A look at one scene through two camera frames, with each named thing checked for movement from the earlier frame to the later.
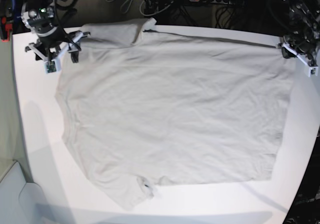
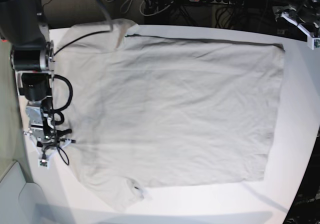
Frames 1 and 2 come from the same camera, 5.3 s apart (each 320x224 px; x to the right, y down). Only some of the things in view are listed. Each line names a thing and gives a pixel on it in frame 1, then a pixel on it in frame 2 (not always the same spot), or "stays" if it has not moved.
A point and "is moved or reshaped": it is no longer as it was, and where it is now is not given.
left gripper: x=43 y=45 → x=51 y=139
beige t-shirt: x=142 y=109 is moved or reshaped
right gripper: x=308 y=46 → x=290 y=11
